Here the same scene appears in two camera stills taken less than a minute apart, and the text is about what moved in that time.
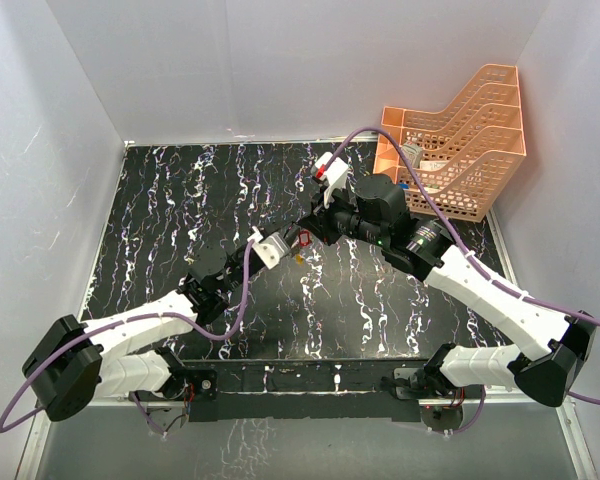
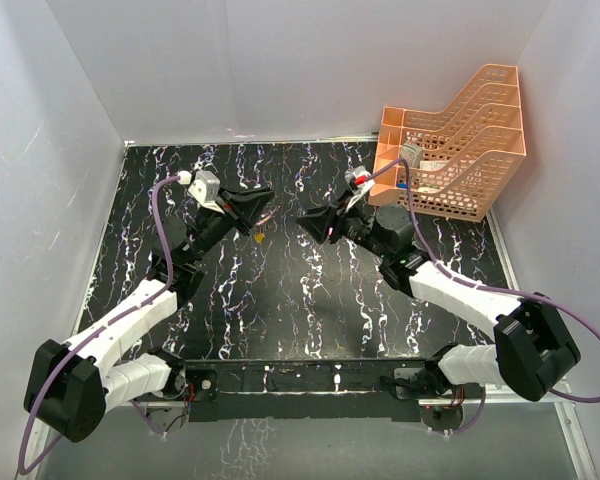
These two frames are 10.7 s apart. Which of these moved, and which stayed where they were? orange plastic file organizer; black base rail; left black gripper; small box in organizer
Moved: left black gripper
Stayed: orange plastic file organizer; small box in organizer; black base rail
